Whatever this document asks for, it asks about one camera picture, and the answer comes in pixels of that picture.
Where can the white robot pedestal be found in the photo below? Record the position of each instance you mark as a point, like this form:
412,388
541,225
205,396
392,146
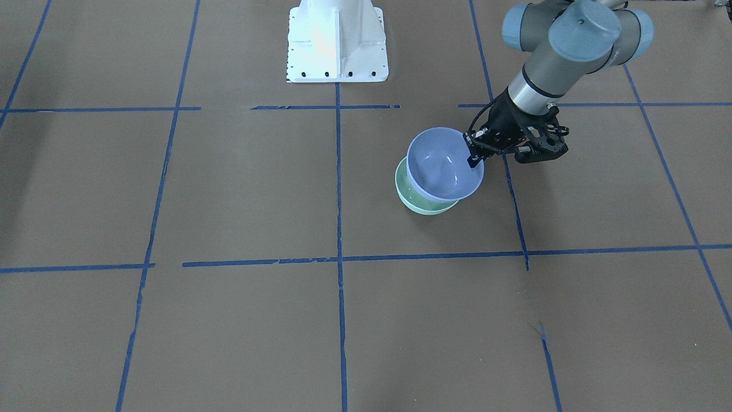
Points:
336,41

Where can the blue bowl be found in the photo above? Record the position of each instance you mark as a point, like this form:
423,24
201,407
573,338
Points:
437,166

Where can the green bowl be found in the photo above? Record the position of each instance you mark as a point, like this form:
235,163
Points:
412,200

